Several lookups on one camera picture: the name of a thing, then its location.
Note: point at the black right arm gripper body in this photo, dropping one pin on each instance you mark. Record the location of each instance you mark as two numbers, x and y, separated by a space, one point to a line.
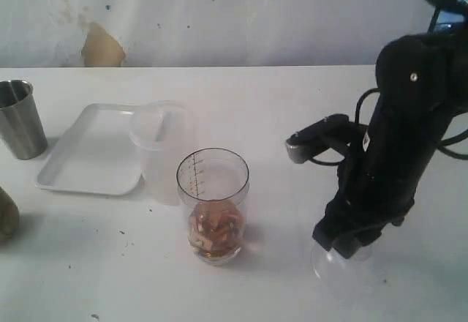
376 188

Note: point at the clear dome lid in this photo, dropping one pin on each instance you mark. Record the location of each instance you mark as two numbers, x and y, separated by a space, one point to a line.
341 275

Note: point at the clear plastic shaker body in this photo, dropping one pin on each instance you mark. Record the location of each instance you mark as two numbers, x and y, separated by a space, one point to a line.
213 184

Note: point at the stainless steel cup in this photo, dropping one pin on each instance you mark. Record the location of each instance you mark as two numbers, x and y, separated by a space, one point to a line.
21 128

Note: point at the brown wooden bowl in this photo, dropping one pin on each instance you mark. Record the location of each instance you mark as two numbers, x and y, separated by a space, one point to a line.
9 216

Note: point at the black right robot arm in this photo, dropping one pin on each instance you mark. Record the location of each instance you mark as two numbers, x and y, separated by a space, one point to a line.
422 81

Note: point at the translucent plastic cup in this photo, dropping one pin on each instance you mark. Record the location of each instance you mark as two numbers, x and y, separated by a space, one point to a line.
163 133

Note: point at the white rectangular tray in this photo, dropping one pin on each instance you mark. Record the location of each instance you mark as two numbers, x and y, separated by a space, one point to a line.
95 155

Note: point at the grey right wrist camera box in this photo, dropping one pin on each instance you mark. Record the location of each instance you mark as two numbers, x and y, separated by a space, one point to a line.
333 132

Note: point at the black metal frame post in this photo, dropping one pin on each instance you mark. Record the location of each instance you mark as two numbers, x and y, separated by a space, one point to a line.
438 11

